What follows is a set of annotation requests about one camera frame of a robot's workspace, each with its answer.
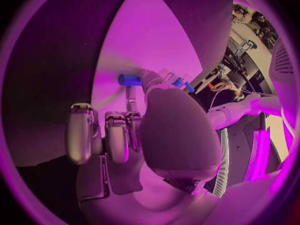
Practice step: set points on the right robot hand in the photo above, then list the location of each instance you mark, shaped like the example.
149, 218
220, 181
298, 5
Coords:
178, 135

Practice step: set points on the thick long blue cylinder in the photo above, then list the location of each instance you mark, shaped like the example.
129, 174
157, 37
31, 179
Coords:
128, 79

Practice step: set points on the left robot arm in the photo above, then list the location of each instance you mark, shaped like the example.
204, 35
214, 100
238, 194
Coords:
234, 110

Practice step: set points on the white task board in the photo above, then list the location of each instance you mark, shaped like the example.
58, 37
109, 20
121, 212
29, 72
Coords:
145, 45

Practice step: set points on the blue gear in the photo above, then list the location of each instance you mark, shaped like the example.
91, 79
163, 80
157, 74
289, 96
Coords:
179, 82

